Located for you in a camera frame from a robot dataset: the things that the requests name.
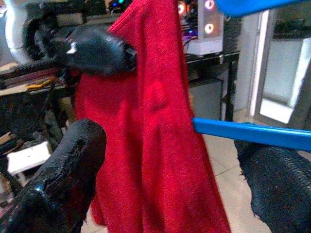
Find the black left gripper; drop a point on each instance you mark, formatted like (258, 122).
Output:
(43, 36)

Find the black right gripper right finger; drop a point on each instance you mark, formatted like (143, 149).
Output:
(281, 189)

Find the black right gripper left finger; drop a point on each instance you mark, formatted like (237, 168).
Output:
(56, 184)

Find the red shirt white lettering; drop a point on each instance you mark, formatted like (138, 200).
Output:
(150, 121)

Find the black cluttered workbench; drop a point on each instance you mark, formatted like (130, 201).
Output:
(24, 109)

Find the black desk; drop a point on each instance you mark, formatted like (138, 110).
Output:
(206, 58)

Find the white computer case RGB fans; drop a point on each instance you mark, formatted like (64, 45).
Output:
(213, 41)

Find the glass door metal frame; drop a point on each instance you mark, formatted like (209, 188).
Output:
(274, 106)

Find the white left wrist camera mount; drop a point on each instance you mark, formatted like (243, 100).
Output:
(13, 29)

